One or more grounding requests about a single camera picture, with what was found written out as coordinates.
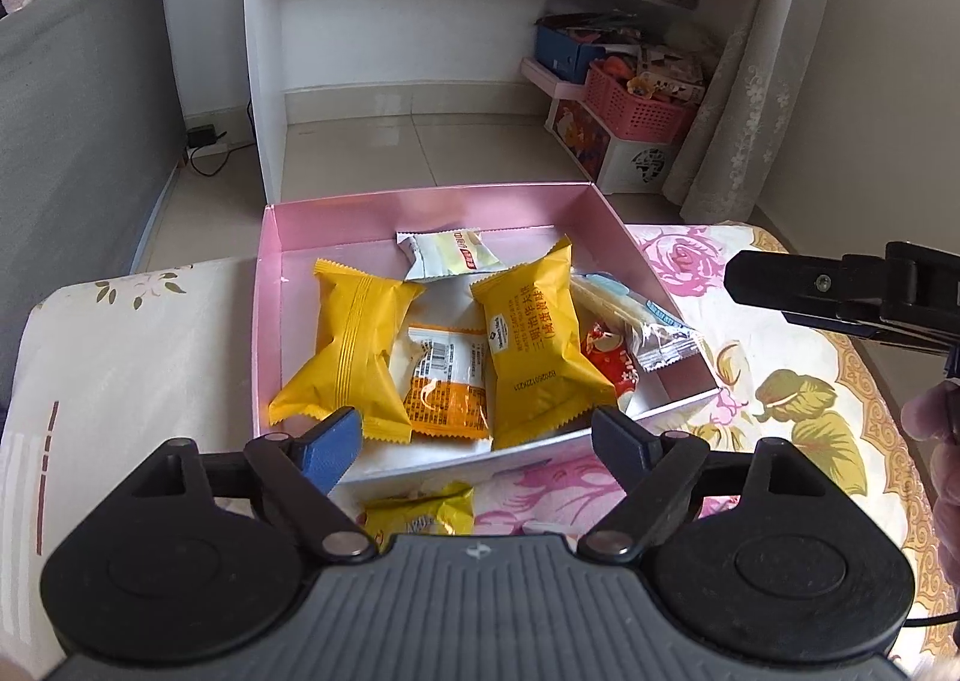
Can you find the white printed storage box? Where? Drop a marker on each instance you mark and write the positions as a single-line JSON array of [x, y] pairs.
[[622, 163]]

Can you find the pink plastic basket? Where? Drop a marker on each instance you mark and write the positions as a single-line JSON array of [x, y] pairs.
[[637, 115]]

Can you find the pile of small toys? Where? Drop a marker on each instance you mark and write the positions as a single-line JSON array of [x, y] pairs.
[[660, 77]]

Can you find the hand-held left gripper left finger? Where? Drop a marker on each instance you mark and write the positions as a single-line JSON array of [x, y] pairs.
[[330, 445]]

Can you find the black power adapter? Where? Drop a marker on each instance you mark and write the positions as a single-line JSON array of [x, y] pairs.
[[201, 136]]

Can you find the white pale-yellow snack packet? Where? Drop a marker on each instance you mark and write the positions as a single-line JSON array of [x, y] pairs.
[[450, 257]]

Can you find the red snack packet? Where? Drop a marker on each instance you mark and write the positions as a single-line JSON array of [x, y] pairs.
[[607, 366]]

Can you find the yellow cake packet with text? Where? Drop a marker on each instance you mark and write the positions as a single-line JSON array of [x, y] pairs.
[[532, 351]]

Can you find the plain yellow ridged snack packet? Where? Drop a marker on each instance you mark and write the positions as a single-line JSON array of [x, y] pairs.
[[352, 343]]

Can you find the grey sofa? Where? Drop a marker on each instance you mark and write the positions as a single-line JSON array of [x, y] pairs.
[[75, 126]]

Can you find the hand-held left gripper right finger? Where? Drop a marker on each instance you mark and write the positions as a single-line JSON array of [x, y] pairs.
[[622, 445]]

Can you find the orange snack packet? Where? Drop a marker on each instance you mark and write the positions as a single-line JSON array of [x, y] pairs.
[[450, 396]]

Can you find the white lace curtain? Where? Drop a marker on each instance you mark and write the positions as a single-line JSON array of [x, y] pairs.
[[765, 88]]

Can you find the white shelf unit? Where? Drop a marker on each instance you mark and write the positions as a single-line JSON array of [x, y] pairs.
[[375, 28]]

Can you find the blue box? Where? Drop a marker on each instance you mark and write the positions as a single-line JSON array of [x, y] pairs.
[[562, 55]]

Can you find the pink cardboard box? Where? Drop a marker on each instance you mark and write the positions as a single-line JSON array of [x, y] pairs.
[[360, 223]]

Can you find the person's right hand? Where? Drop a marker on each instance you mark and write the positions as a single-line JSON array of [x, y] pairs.
[[937, 411]]

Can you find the clear white candy packet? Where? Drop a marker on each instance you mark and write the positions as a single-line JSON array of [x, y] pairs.
[[652, 336]]

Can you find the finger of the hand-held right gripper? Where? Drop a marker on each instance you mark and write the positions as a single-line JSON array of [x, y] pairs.
[[795, 283]]

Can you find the yellow chip packet blue logo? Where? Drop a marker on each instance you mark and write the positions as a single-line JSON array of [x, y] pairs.
[[420, 512]]

